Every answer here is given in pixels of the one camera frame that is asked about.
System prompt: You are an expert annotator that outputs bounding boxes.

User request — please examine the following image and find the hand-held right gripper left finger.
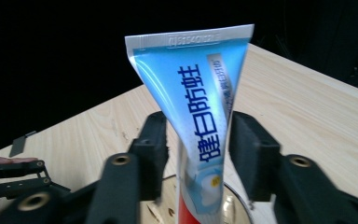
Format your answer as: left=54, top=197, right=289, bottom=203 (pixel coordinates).
left=85, top=110, right=170, bottom=224

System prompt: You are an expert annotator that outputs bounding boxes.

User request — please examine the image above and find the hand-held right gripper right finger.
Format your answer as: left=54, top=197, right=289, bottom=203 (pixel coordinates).
left=228, top=110, right=353, bottom=224

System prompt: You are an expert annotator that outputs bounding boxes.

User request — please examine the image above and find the blue and red toothpaste tube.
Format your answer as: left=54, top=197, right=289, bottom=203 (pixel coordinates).
left=124, top=23, right=255, bottom=224

